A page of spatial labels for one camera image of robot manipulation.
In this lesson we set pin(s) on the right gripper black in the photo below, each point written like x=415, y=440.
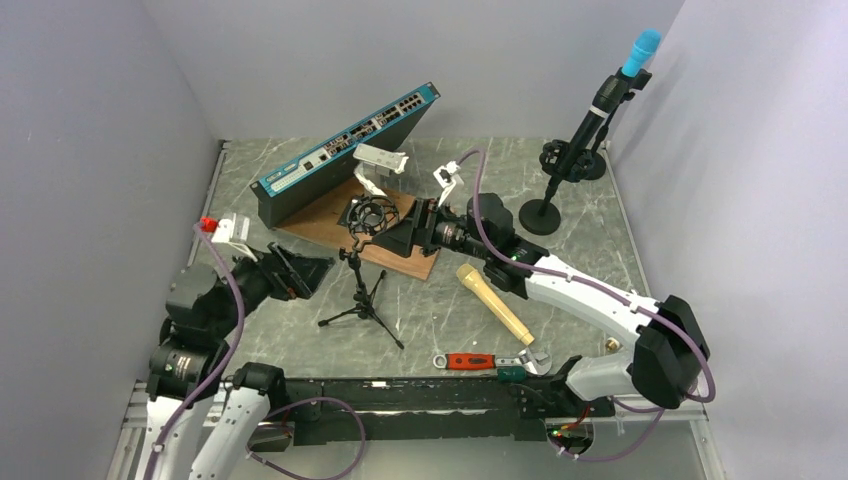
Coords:
x=402, y=236

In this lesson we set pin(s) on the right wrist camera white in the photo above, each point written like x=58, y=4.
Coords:
x=449, y=180

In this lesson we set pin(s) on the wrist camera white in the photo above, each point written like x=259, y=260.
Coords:
x=449, y=180
x=231, y=230

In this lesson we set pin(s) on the white silver bracket fixture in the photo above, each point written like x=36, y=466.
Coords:
x=376, y=161

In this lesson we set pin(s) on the brass small fitting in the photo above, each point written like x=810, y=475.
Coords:
x=612, y=345

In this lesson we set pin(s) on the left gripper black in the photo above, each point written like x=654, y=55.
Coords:
x=288, y=281

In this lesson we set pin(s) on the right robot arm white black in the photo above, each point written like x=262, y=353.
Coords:
x=664, y=350

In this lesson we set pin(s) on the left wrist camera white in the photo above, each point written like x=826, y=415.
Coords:
x=231, y=230

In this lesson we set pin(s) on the black microphone blue foam head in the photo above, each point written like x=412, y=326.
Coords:
x=578, y=159

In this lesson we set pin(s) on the blue network switch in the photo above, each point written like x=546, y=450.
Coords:
x=301, y=180

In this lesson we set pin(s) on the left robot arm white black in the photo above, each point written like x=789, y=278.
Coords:
x=186, y=369

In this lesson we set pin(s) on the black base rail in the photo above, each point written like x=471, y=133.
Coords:
x=424, y=408

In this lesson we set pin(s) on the red handled adjustable wrench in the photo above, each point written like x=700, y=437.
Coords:
x=535, y=364

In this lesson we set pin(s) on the green small connector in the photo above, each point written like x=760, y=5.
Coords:
x=512, y=374

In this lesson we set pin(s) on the beige gold microphone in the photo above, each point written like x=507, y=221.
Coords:
x=473, y=280

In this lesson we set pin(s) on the black round base mic stand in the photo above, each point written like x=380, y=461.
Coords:
x=540, y=216

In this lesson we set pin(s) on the brown wooden board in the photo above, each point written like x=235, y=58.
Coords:
x=318, y=222

